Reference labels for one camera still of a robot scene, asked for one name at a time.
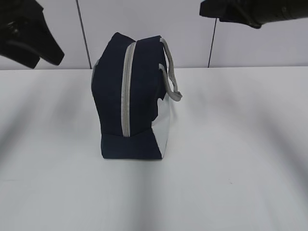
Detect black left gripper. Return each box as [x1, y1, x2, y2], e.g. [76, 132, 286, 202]
[0, 0, 64, 69]

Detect navy lunch bag grey trim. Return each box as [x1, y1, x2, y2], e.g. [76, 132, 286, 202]
[91, 33, 182, 160]

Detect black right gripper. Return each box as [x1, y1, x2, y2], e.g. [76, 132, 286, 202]
[199, 0, 308, 29]

